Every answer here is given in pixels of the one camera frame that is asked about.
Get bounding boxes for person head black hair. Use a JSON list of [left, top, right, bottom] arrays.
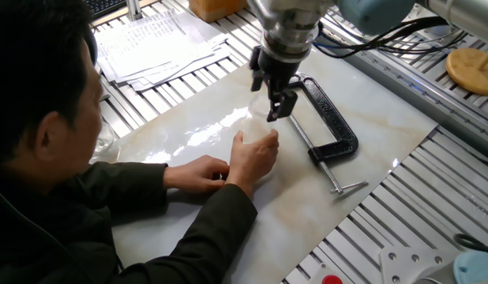
[[0, 0, 103, 174]]

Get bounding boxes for black loose cable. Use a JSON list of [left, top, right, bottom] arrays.
[[452, 233, 488, 257]]

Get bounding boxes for right forearm dark sleeve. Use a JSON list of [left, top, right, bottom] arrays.
[[109, 183, 259, 284]]

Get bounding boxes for empty clear glass jar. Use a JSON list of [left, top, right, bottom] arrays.
[[92, 114, 118, 157]]

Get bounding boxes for black C-clamp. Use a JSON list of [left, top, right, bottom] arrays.
[[285, 73, 370, 196]]

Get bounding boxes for round wooden stand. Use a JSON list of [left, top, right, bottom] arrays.
[[445, 47, 488, 97]]

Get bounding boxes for left forearm dark sleeve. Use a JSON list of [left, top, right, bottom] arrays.
[[69, 160, 169, 222]]

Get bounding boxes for orange wooden block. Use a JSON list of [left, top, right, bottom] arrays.
[[187, 0, 253, 24]]

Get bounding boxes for white paper stack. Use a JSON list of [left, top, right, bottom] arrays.
[[92, 8, 232, 92]]

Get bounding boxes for white box red button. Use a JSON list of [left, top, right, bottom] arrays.
[[306, 262, 346, 284]]

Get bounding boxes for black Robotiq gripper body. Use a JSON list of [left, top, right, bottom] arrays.
[[257, 50, 303, 95]]

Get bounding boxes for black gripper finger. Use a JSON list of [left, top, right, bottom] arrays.
[[265, 88, 298, 123], [249, 46, 265, 93]]

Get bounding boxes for clear glass jar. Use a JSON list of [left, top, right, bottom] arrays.
[[241, 114, 275, 145], [92, 114, 118, 157]]

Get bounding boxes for person left hand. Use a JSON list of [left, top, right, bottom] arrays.
[[163, 155, 231, 196]]

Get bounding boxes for metal post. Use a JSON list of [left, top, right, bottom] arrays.
[[125, 0, 145, 22]]

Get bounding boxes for person right hand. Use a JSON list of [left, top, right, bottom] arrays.
[[224, 129, 280, 200]]

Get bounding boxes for marble pattern board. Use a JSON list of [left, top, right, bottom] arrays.
[[88, 37, 438, 284]]

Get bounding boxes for grey plate with holes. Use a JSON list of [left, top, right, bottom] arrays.
[[379, 245, 460, 284]]

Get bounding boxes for dark jacket torso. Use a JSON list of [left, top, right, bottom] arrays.
[[0, 161, 126, 284]]

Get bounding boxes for black cable bundle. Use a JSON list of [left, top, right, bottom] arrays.
[[313, 15, 470, 60]]

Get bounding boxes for black keyboard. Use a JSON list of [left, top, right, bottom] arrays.
[[84, 0, 129, 21]]

